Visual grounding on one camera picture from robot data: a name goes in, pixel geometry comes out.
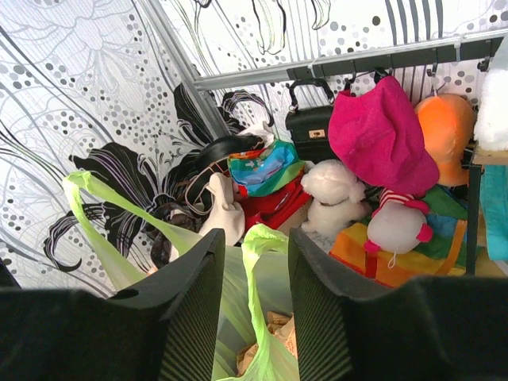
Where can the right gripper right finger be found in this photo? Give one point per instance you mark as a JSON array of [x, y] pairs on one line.
[[430, 328]]

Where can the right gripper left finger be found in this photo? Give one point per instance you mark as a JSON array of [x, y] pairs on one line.
[[161, 328]]

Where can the green plastic trash bag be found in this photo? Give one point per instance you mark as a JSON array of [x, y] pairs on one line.
[[256, 280]]

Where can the cream canvas tote bag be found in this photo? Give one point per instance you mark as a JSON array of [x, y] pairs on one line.
[[225, 213]]

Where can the magenta fabric bag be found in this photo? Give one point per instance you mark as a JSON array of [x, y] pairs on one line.
[[378, 137]]

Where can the crumpled brown paper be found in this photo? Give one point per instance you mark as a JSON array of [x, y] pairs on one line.
[[280, 327]]

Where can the pink white plush doll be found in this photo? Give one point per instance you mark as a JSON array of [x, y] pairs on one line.
[[399, 224]]

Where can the rainbow striped cloth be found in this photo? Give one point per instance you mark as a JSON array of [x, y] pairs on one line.
[[445, 254]]

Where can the cream plush lamb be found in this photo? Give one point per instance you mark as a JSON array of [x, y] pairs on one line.
[[338, 198]]

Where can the red clothing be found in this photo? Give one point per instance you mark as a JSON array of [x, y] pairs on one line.
[[275, 209]]

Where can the colourful patterned cloth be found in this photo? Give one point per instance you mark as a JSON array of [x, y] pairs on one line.
[[262, 172]]

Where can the black round hat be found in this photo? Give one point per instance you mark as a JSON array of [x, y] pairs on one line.
[[223, 147]]

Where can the black leather handbag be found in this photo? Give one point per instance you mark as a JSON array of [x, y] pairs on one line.
[[309, 127]]

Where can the teal folded cloth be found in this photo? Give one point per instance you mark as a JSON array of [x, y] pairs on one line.
[[493, 200]]

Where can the orange plush toy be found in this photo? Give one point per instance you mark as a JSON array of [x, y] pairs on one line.
[[447, 123]]

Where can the white plush dog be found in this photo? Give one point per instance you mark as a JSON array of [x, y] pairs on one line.
[[491, 126]]

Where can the black hook rail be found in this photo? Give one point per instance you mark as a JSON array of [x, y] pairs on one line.
[[470, 46]]

